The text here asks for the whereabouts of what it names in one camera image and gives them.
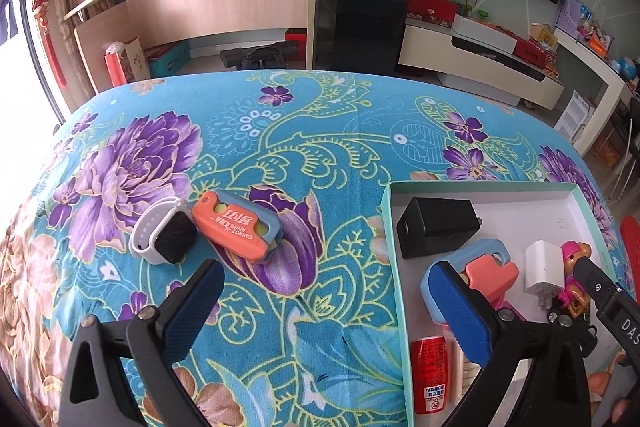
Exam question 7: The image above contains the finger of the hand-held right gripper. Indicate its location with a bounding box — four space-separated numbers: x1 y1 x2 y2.
572 259 626 308

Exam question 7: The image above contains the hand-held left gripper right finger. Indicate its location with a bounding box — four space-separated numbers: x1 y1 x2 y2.
432 261 608 427

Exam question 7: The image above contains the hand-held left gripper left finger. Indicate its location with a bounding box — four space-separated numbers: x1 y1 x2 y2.
59 258 226 427

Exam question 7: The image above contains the pink dog toy figure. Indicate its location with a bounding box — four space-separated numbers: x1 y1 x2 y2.
550 241 593 323

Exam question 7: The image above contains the orange and blue toy knife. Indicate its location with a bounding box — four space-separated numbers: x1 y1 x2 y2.
191 190 285 264
420 241 521 325

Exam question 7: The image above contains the white plug adapter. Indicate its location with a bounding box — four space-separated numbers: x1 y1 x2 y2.
523 240 563 310

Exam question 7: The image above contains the red tube with white cap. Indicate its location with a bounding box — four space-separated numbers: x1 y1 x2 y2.
410 336 448 415

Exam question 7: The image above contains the white hair claw clip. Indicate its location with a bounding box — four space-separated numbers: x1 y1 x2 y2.
450 329 483 403

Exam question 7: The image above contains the white smartwatch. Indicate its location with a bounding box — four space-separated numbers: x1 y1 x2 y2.
129 196 199 265

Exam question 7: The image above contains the black charger block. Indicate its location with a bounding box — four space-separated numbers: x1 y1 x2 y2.
396 197 482 259

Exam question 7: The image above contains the teal shallow cardboard box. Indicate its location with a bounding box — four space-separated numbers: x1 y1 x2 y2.
380 179 623 415

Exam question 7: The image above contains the person's right hand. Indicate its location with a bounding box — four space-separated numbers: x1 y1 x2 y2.
612 398 640 427

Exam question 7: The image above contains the floral blanket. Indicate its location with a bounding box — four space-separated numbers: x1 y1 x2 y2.
0 69 626 427

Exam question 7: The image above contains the white side desk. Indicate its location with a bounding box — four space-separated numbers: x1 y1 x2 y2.
552 27 640 158

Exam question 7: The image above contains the flat red box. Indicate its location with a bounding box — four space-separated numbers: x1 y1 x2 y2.
512 38 558 68

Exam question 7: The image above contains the white television stand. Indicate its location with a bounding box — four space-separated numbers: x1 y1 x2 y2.
400 19 566 110

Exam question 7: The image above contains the teal storage box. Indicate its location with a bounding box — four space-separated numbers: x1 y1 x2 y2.
145 42 192 78

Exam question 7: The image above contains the black floor exerciser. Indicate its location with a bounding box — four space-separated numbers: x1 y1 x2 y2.
220 41 301 70

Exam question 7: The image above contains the flat white box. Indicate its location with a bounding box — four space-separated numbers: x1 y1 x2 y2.
450 14 531 52

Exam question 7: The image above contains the small red box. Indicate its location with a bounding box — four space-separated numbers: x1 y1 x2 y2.
285 28 307 60

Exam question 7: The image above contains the red gift box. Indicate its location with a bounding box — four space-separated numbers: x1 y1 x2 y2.
406 0 458 28

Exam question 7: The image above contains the wooden desk with shelf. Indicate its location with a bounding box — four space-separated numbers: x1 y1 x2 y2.
64 0 343 95

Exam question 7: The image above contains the red hanging knot ornament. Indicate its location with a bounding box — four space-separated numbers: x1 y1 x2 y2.
30 0 68 88

